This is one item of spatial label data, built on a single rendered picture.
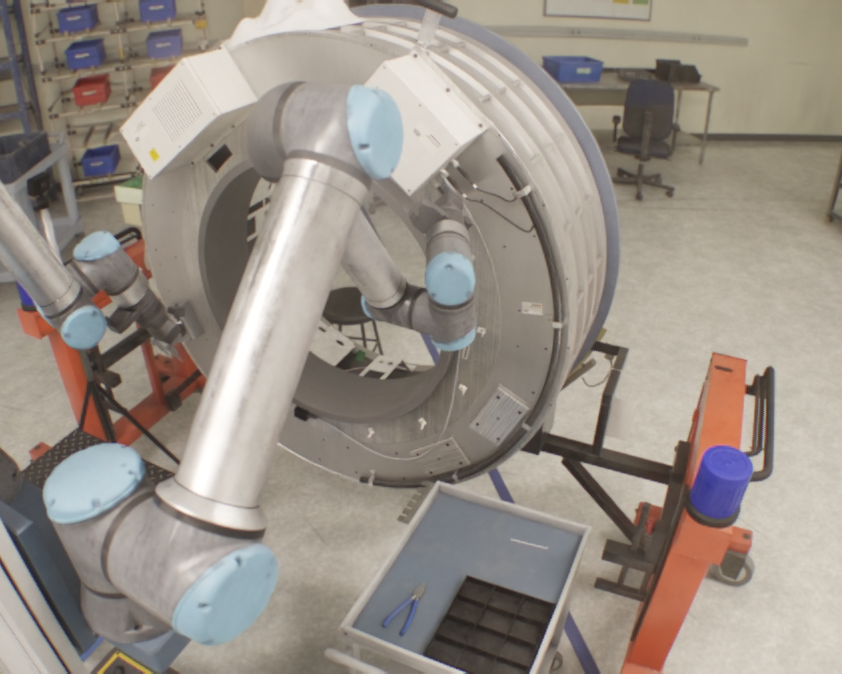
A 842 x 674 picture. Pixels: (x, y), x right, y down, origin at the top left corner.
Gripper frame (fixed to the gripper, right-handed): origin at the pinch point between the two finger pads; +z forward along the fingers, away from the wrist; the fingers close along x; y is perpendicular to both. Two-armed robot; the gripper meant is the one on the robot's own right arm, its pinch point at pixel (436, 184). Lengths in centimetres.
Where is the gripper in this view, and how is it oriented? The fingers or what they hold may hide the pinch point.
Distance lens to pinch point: 155.1
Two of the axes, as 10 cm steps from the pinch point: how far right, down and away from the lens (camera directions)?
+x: 6.8, -5.6, -4.7
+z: 0.0, -6.4, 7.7
